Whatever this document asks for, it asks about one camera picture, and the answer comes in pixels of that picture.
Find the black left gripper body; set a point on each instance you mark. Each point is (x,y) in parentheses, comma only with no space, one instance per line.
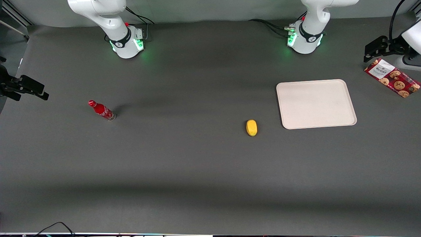
(395,46)

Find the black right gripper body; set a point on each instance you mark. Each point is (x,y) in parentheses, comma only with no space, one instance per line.
(7,83)

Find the red cookie box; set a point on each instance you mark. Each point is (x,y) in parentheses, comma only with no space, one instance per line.
(393,78)

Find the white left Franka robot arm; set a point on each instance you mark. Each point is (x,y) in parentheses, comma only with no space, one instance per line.
(306,41)

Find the beige plastic tray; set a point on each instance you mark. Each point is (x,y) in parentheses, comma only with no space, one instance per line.
(315,104)

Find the red cola bottle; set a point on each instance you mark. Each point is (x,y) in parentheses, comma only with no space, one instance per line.
(101,110)

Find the yellow lemon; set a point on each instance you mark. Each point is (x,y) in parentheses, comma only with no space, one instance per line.
(251,127)

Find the aluminium frame rail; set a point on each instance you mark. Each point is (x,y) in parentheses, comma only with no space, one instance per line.
(14,13)

